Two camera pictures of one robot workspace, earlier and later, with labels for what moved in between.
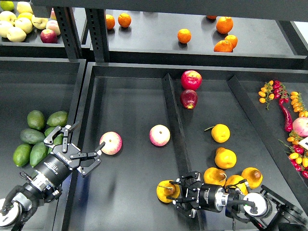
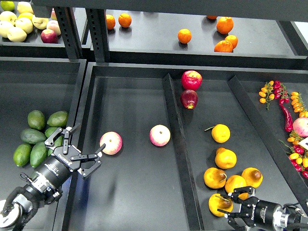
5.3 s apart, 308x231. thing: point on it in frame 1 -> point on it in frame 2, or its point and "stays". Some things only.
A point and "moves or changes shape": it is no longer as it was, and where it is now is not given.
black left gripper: x=56 y=167 stays
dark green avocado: x=57 y=139 stays
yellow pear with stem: x=166 y=188 moves or changes shape
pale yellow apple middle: x=24 y=23 stays
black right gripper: x=202 y=196 -> x=257 y=212
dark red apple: x=189 y=98 stays
